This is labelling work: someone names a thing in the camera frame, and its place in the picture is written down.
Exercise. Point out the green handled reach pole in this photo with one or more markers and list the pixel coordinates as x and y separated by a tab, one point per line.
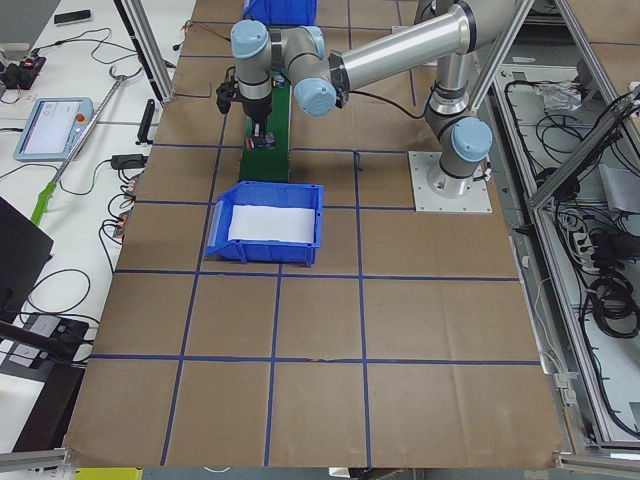
46	194

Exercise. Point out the white power strip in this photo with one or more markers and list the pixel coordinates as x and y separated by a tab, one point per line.
581	247

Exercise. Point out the teach pendant tablet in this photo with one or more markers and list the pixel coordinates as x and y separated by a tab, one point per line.
53	127

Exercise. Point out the green conveyor belt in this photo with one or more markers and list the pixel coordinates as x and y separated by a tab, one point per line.
270	163

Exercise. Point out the blue bin right side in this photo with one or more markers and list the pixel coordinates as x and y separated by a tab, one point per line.
281	12

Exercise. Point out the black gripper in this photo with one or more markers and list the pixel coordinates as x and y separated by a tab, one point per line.
255	111

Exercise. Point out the blue bin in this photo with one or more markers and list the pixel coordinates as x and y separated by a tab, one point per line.
285	195
281	12

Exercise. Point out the blue bin left side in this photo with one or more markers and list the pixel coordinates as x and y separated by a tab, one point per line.
285	195

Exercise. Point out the black handle bar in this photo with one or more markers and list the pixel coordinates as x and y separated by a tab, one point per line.
145	123

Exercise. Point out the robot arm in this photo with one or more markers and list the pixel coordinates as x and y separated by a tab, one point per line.
323	81

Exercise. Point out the red push button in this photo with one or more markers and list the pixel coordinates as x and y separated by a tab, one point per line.
261	142

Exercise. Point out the black phone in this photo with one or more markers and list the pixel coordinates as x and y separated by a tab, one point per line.
72	17

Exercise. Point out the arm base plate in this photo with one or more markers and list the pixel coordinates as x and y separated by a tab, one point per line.
436	192

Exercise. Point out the white foam pad left bin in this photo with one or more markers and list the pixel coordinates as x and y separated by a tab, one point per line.
266	223

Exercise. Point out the black monitor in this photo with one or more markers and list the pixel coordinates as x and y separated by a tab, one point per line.
25	249

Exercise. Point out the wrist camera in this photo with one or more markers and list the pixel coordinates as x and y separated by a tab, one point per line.
225	96

